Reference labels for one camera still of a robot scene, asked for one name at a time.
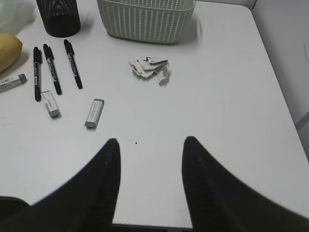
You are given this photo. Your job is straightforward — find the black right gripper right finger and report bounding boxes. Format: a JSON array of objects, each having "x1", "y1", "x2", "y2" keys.
[{"x1": 182, "y1": 136, "x2": 309, "y2": 232}]

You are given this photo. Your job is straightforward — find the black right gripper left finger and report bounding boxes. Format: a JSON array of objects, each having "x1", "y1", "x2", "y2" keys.
[{"x1": 29, "y1": 138, "x2": 121, "y2": 232}]

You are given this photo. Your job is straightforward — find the grey eraser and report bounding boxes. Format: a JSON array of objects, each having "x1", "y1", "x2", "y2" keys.
[
  {"x1": 42, "y1": 90, "x2": 60, "y2": 118},
  {"x1": 0, "y1": 74, "x2": 27, "y2": 93},
  {"x1": 84, "y1": 99, "x2": 104, "y2": 129}
]

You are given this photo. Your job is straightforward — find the waste paper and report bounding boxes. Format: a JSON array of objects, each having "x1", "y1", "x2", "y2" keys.
[{"x1": 128, "y1": 57, "x2": 171, "y2": 86}]

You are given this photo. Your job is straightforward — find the black marker pen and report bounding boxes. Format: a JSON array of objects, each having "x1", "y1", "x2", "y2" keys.
[
  {"x1": 64, "y1": 39, "x2": 83, "y2": 89},
  {"x1": 43, "y1": 44, "x2": 62, "y2": 95},
  {"x1": 33, "y1": 47, "x2": 42, "y2": 102}
]

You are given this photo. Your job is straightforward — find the yellow mango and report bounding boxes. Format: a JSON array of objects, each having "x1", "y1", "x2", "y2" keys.
[{"x1": 0, "y1": 33, "x2": 23, "y2": 72}]

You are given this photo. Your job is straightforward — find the black mesh pen holder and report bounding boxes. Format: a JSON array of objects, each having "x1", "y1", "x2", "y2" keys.
[{"x1": 36, "y1": 0, "x2": 81, "y2": 38}]

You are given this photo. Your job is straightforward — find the green plastic basket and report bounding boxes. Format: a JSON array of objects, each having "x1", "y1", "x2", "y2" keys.
[{"x1": 97, "y1": 0, "x2": 197, "y2": 44}]

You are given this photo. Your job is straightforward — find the translucent green wavy plate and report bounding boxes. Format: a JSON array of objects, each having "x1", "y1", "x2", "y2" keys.
[{"x1": 0, "y1": 0, "x2": 35, "y2": 34}]

